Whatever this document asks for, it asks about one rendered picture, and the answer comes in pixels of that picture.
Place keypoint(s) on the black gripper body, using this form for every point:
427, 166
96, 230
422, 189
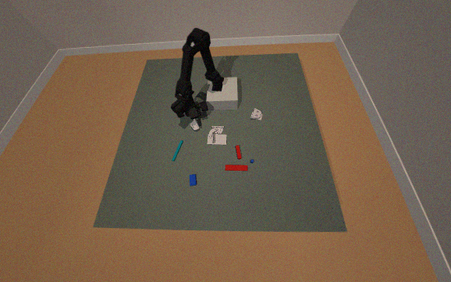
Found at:
203, 107

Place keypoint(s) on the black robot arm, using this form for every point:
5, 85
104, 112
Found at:
201, 41

